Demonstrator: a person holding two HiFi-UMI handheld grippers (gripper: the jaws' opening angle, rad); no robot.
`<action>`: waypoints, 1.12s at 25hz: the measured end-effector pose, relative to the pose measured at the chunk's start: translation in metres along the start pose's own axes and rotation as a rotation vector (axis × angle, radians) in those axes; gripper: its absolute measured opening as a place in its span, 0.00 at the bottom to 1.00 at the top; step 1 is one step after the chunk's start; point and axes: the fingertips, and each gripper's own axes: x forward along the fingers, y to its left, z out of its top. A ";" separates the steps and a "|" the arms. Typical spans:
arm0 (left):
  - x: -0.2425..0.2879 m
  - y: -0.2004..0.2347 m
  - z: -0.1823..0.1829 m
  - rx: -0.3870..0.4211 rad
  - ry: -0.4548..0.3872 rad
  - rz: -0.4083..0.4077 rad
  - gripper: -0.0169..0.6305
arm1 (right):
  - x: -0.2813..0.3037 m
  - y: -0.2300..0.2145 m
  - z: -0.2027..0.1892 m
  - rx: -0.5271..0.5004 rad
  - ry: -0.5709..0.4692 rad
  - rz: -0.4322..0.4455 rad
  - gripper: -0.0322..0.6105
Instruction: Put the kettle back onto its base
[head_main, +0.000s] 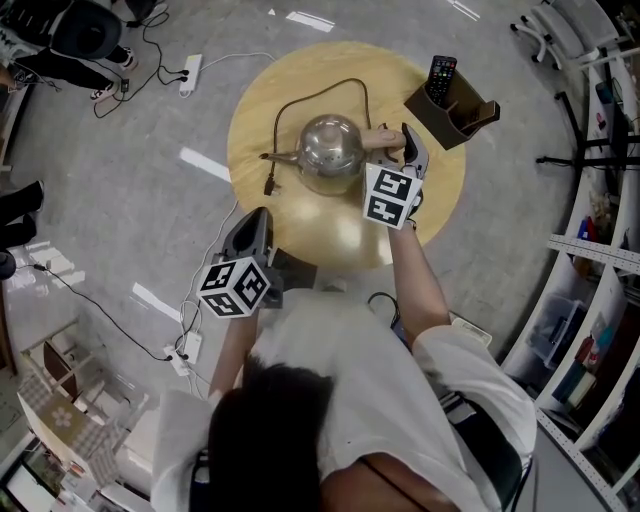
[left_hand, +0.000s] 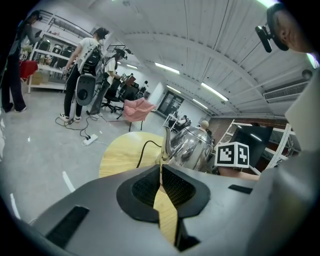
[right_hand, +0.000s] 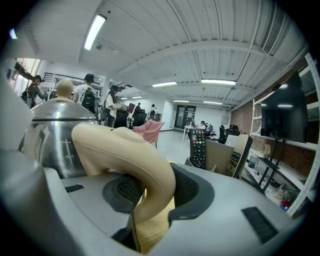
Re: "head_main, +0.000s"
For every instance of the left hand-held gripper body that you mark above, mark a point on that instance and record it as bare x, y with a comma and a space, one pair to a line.
220, 285

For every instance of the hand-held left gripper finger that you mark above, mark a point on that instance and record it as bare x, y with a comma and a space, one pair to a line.
268, 237
228, 247

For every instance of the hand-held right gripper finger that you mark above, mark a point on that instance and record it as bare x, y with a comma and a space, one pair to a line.
385, 161
422, 160

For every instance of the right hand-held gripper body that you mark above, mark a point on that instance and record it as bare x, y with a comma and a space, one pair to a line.
390, 195

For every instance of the stainless steel electric kettle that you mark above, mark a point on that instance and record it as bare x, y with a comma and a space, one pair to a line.
327, 150

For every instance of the beige round kettle base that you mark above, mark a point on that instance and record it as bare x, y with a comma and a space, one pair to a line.
330, 191

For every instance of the person's left forearm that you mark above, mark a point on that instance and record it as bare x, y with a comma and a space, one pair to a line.
235, 350

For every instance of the person's right forearm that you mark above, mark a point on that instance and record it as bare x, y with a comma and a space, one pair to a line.
415, 285

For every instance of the round wooden table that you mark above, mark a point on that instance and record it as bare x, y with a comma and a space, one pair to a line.
440, 190

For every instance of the brown desk organizer box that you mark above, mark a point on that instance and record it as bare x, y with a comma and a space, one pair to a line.
430, 117

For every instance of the white power strip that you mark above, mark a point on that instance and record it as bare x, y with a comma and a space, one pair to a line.
192, 70
177, 360
193, 346

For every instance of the black remote control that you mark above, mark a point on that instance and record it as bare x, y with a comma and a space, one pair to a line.
441, 77

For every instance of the person's white shirt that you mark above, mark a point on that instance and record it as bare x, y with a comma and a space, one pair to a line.
370, 390

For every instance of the white shelf unit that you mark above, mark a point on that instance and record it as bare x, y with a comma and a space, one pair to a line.
590, 249

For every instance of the white office chair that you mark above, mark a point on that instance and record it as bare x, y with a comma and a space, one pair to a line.
565, 25

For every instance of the checkered cushion with flower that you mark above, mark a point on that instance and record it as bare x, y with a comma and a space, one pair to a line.
62, 417

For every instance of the clear plastic shelf bin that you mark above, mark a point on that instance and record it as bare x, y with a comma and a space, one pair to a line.
555, 330

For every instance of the dark grey office chair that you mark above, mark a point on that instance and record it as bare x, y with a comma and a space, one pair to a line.
87, 27

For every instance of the grey metal cabinet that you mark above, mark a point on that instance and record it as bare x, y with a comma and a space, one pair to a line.
565, 475

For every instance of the black desk frame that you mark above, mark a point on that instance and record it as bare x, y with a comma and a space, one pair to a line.
580, 145

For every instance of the wooden stool frame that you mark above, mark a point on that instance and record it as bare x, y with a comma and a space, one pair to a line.
55, 360

